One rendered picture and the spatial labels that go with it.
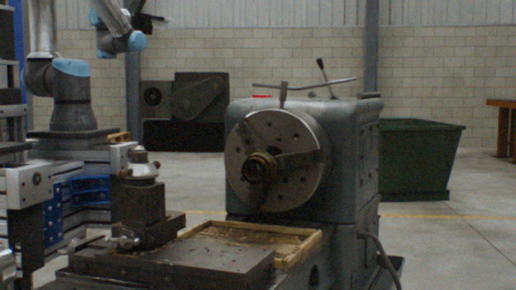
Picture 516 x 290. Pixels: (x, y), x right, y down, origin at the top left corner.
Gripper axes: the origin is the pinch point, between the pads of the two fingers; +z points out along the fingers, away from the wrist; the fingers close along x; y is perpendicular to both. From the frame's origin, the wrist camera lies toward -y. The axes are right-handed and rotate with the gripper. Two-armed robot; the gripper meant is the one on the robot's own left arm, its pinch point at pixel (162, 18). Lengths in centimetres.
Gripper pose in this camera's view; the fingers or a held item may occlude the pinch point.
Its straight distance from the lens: 244.6
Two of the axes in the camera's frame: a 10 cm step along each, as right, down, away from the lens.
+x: 8.2, 2.0, -5.4
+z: 5.6, -0.9, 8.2
